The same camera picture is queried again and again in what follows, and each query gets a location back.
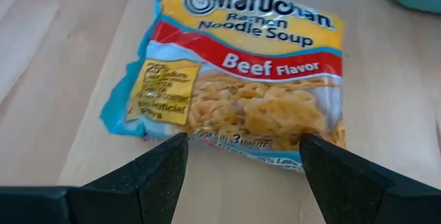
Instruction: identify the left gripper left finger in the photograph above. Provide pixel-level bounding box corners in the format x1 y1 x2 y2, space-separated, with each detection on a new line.
0 132 189 224

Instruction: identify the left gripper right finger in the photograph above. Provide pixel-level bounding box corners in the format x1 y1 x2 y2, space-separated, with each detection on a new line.
298 132 441 224

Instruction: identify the Maruchan beef ramen pack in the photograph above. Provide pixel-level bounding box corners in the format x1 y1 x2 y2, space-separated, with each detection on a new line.
99 0 347 174

